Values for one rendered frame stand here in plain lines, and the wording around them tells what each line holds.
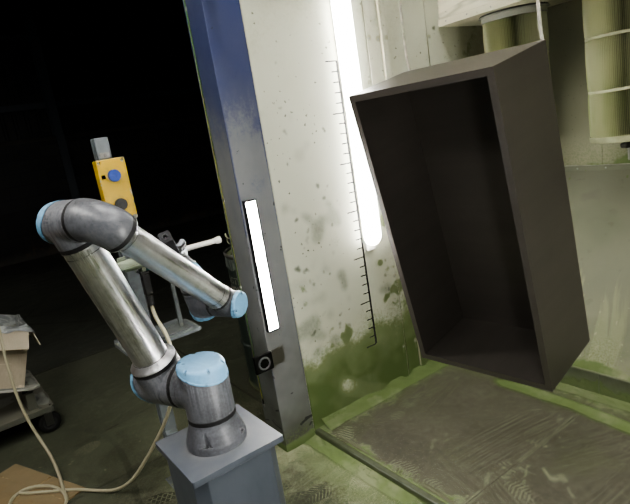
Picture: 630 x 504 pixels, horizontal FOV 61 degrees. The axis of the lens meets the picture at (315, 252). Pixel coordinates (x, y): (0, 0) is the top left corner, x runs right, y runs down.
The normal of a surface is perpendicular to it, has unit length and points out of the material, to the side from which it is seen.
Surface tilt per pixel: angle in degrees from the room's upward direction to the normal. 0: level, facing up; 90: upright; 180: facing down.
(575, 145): 90
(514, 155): 90
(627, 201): 57
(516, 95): 90
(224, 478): 90
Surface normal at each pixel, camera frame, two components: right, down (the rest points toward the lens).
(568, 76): -0.79, 0.25
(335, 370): 0.59, 0.09
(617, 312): -0.75, -0.31
